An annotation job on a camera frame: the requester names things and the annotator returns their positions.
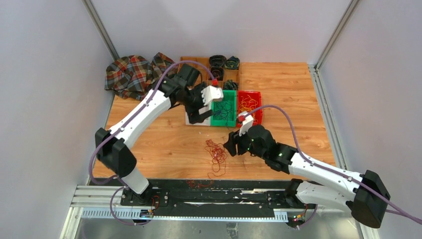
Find green plastic bin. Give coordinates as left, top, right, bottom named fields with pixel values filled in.
left=211, top=90, right=237, bottom=127

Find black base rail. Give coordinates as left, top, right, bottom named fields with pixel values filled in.
left=96, top=179, right=353, bottom=219

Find red plastic bin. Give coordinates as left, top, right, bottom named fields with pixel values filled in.
left=236, top=91, right=263, bottom=125

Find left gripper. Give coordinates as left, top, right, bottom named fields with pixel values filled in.
left=182, top=82, right=214, bottom=124

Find rolled green patterned tie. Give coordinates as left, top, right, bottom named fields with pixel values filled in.
left=223, top=80, right=239, bottom=91

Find plaid cloth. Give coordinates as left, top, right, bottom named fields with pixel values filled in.
left=105, top=52, right=174, bottom=101

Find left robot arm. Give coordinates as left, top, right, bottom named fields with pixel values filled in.
left=89, top=60, right=223, bottom=206

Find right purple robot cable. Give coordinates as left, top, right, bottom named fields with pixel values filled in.
left=247, top=105, right=422, bottom=226

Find rolled dark tie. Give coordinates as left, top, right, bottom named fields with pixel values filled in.
left=209, top=55, right=226, bottom=68

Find yellow wires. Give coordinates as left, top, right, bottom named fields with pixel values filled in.
left=238, top=96, right=259, bottom=115

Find wooden compartment tray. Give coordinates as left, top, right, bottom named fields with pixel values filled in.
left=174, top=56, right=240, bottom=91

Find rolled orange spotted tie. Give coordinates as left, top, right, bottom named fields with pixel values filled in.
left=210, top=66, right=224, bottom=81

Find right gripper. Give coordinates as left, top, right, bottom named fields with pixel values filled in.
left=224, top=123, right=266, bottom=160

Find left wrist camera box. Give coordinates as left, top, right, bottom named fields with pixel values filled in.
left=201, top=86, right=224, bottom=106

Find purple wires in green bin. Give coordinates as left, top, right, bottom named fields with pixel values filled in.
left=212, top=99, right=236, bottom=126

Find white plastic bin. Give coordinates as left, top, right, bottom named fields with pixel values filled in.
left=185, top=105, right=211, bottom=126

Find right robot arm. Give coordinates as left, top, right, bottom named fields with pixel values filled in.
left=223, top=125, right=391, bottom=229

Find rolled teal yellow tie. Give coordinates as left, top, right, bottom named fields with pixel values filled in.
left=224, top=56, right=240, bottom=70

